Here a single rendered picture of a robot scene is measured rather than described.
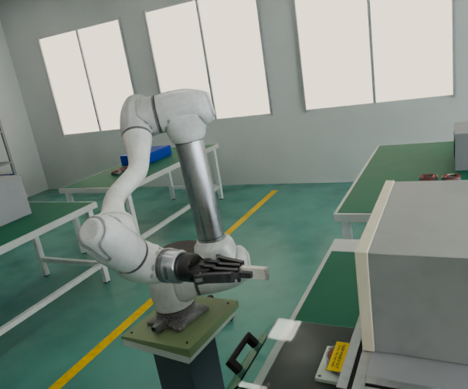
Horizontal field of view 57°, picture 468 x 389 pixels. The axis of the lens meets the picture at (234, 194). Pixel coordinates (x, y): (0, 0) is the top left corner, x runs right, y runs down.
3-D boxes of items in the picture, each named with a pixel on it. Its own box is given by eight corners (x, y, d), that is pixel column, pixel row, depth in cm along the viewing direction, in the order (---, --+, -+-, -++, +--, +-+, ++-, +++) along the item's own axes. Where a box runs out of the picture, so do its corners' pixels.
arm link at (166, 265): (159, 289, 113) (178, 291, 111) (152, 257, 111) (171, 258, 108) (178, 272, 121) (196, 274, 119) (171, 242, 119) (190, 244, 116)
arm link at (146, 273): (170, 290, 118) (143, 275, 108) (126, 285, 125) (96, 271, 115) (180, 253, 123) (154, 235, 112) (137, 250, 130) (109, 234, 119)
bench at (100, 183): (76, 255, 467) (58, 188, 446) (172, 197, 628) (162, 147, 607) (143, 259, 426) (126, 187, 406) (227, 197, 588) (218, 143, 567)
